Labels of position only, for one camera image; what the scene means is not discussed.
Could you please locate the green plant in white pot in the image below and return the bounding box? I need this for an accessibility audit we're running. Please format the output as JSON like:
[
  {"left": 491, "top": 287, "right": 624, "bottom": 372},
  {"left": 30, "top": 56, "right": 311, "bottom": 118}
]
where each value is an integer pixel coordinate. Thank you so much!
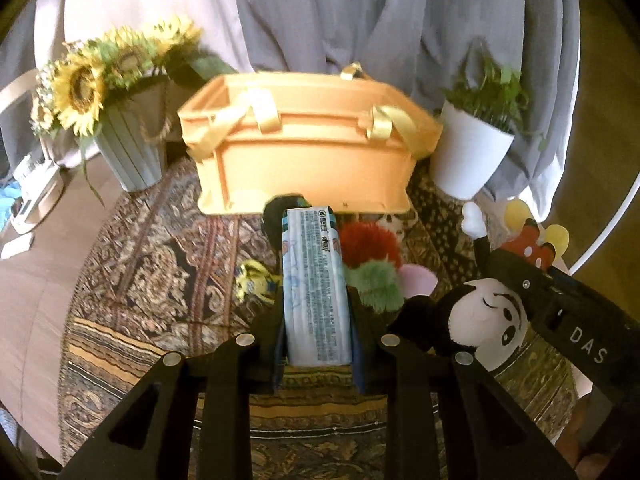
[{"left": 429, "top": 42, "right": 548, "bottom": 201}]

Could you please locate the small yellow blue plush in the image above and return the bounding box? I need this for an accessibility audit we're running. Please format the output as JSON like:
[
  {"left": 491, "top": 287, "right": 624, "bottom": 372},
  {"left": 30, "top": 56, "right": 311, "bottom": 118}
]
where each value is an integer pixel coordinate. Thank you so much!
[{"left": 236, "top": 260, "right": 281, "bottom": 306}]

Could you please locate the white power strip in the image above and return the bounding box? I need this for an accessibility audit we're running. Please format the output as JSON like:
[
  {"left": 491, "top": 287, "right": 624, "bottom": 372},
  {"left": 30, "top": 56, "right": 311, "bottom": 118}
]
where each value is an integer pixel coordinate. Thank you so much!
[{"left": 9, "top": 155, "right": 63, "bottom": 235}]

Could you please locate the patterned brown tablecloth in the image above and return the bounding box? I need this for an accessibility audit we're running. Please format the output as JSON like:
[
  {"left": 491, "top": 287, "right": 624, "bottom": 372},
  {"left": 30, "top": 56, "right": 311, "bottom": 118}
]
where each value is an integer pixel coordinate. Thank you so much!
[{"left": 57, "top": 157, "right": 583, "bottom": 480}]

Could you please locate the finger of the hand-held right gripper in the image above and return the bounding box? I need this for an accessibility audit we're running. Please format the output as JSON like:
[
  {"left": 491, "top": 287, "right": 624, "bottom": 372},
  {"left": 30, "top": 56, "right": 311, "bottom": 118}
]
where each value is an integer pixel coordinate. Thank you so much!
[{"left": 484, "top": 249, "right": 551, "bottom": 307}]

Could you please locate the white curtain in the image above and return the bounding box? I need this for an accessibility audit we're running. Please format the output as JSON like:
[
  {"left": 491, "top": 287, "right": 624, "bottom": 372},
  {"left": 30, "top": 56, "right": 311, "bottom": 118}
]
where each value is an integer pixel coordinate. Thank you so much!
[{"left": 32, "top": 0, "right": 281, "bottom": 171}]

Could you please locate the grey curtain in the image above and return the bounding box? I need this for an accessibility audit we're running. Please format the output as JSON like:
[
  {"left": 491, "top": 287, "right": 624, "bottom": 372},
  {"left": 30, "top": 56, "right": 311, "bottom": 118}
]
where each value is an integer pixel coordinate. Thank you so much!
[{"left": 0, "top": 0, "right": 583, "bottom": 201}]

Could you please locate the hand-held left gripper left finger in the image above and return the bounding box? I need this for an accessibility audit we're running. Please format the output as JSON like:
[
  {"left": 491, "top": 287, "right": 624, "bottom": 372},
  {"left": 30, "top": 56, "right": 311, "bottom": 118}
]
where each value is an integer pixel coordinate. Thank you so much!
[{"left": 60, "top": 304, "right": 290, "bottom": 480}]

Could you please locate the black round plush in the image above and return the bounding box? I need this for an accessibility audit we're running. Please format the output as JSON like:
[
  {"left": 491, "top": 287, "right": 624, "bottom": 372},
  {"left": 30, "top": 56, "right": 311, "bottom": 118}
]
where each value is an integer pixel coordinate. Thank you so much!
[{"left": 262, "top": 192, "right": 311, "bottom": 251}]

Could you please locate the sunflower bouquet in grey pot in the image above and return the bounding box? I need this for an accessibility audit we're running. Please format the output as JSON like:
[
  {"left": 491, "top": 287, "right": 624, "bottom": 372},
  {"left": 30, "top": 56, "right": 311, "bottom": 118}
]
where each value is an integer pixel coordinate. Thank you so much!
[{"left": 30, "top": 14, "right": 236, "bottom": 207}]

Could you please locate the orange basket with yellow handles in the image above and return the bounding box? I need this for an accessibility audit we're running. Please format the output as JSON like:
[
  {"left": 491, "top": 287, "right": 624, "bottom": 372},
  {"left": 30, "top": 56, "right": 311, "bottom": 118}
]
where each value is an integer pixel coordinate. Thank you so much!
[{"left": 177, "top": 62, "right": 445, "bottom": 217}]

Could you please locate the pink plush piece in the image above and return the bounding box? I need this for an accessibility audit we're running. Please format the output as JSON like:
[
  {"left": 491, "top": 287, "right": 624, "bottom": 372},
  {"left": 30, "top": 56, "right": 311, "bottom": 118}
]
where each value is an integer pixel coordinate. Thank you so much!
[{"left": 397, "top": 262, "right": 438, "bottom": 302}]

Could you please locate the blue white tissue pack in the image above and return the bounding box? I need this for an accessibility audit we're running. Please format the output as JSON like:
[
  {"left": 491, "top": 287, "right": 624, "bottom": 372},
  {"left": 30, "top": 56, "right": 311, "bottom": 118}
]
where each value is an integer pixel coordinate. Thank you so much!
[{"left": 280, "top": 205, "right": 353, "bottom": 367}]

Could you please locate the red green fluffy plush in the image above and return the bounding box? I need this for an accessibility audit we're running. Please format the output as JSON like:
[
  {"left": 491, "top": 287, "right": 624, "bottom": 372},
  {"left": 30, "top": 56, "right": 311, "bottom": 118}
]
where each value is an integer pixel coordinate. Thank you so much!
[{"left": 339, "top": 222, "right": 407, "bottom": 311}]

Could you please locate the black white mouse plush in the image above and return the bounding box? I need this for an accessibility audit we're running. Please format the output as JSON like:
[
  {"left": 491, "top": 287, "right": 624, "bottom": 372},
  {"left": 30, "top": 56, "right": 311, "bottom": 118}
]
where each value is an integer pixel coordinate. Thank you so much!
[{"left": 387, "top": 202, "right": 538, "bottom": 373}]

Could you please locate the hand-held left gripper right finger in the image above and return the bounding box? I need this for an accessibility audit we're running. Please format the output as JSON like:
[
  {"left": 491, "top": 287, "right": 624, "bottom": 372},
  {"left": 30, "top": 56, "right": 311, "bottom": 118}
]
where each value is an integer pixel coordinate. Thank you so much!
[{"left": 349, "top": 289, "right": 577, "bottom": 480}]

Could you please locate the small white card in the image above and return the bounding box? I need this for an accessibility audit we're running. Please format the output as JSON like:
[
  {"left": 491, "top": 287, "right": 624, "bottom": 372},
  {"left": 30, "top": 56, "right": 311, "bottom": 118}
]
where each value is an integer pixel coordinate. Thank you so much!
[{"left": 0, "top": 236, "right": 36, "bottom": 261}]

